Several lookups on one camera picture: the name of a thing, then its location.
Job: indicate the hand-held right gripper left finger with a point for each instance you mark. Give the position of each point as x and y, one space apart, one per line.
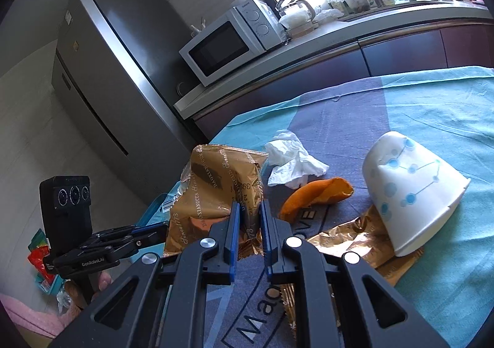
233 240

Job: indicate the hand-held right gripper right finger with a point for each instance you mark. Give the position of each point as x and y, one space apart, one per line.
266 240

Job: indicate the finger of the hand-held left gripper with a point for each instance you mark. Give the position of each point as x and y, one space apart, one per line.
146 228
150 240

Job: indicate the gold snack wrapper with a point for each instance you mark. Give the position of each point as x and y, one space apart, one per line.
216 186

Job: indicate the orange peel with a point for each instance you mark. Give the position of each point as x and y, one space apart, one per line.
308 197

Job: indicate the white tissue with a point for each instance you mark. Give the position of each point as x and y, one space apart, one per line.
293 163

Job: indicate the person's left hand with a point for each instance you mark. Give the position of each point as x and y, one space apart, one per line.
104 281

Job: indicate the clear plastic wrapper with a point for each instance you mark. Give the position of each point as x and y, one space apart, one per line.
171 201

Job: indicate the pile of colourful snack packets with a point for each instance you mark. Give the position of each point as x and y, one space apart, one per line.
40 259

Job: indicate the flattened gold wrapper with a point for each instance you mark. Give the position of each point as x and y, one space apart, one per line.
347 236

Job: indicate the crumpled clear plastic bag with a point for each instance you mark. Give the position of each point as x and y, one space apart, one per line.
63 299

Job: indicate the silver refrigerator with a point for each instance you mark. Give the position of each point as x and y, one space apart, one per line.
115 74

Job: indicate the blue-dotted white paper cup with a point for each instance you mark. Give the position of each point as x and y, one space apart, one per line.
416 201

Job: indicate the white microwave oven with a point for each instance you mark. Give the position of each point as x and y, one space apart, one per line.
220 43

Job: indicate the pale kitchen counter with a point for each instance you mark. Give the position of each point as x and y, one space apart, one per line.
308 45

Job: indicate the printed teal tablecloth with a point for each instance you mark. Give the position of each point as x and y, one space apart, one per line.
444 120

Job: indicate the stacked plastic containers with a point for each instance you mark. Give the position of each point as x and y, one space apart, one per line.
295 22

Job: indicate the dark lower cabinets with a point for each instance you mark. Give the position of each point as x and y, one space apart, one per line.
386 55

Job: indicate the white plastic bag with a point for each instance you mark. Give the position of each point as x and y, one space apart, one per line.
328 14

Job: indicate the glass kettle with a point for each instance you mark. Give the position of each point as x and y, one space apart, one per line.
299 6

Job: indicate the glass jar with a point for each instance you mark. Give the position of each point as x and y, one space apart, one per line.
330 1

